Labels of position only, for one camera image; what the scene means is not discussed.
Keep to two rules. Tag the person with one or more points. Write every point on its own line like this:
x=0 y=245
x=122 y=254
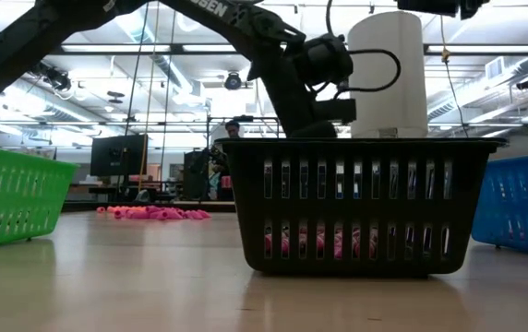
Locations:
x=232 y=129

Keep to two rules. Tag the pink box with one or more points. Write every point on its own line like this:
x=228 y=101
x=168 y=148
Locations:
x=225 y=181

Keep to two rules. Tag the pink foam earplug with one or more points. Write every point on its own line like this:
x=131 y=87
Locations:
x=198 y=214
x=153 y=208
x=101 y=209
x=119 y=214
x=159 y=215
x=137 y=214
x=175 y=215

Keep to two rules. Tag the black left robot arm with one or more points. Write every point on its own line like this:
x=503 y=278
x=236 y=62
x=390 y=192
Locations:
x=38 y=37

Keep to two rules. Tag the black plastic basket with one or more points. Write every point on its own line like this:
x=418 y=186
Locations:
x=361 y=207

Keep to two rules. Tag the round black ceiling spotlight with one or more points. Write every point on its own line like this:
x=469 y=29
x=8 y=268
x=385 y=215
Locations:
x=233 y=81

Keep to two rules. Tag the blue plastic basket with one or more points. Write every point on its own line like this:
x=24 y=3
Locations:
x=522 y=203

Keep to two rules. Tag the white shade wooden table lamp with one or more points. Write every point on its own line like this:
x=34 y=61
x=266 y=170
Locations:
x=388 y=92

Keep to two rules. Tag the green plastic basket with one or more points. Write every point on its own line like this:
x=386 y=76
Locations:
x=15 y=198

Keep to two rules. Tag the black background monitor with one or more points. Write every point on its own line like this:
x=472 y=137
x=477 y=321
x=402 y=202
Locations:
x=118 y=154

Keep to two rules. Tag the black computer cabinet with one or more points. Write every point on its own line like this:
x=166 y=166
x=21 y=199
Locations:
x=195 y=175

